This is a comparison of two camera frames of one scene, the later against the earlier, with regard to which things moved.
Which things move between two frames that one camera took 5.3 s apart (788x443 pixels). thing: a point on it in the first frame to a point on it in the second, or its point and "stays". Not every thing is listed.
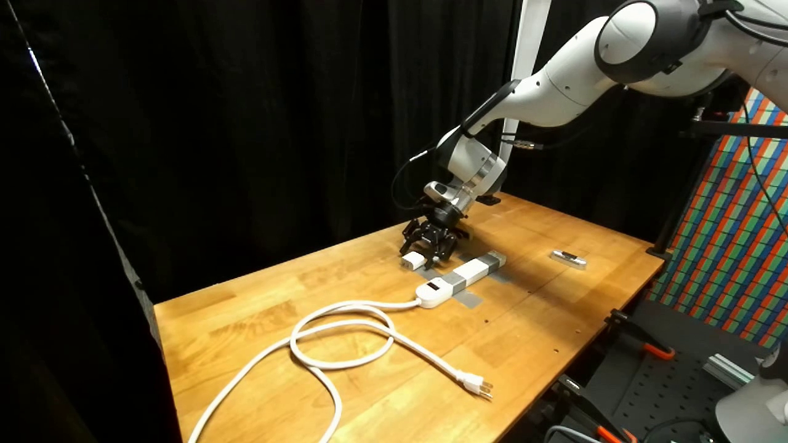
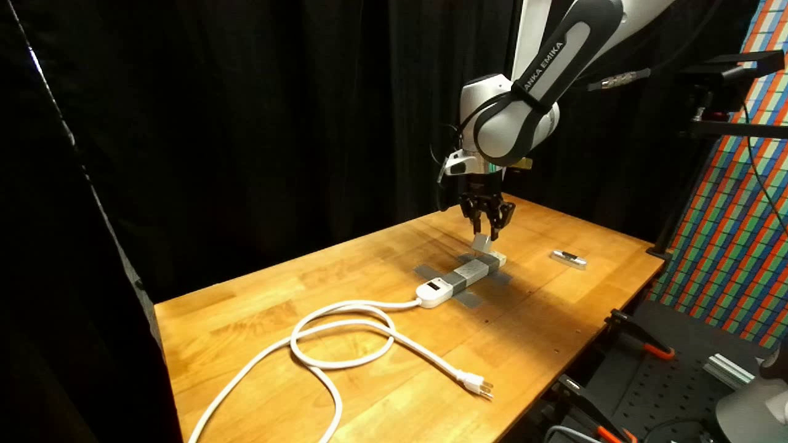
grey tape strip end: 492,259 to 497,276
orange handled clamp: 636,334 stays
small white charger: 415,259 to 481,243
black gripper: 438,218 to 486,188
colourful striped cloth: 726,264 stays
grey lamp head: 753,411 stays
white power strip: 438,291 stays
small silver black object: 569,259 stays
